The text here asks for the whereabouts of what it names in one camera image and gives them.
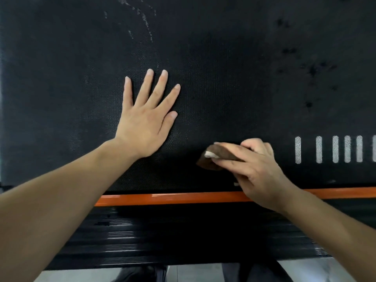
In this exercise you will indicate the person's right forearm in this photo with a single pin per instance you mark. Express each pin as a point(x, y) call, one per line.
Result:
point(332, 232)

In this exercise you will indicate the person's right hand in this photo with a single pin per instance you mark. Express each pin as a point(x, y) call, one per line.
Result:
point(264, 179)

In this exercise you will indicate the brown and grey cleaning cloth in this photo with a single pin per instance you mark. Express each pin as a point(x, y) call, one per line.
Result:
point(223, 152)

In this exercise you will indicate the person's left forearm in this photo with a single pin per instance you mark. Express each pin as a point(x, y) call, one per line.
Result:
point(44, 208)

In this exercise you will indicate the person's left hand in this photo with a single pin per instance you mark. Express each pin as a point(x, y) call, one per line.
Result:
point(144, 126)

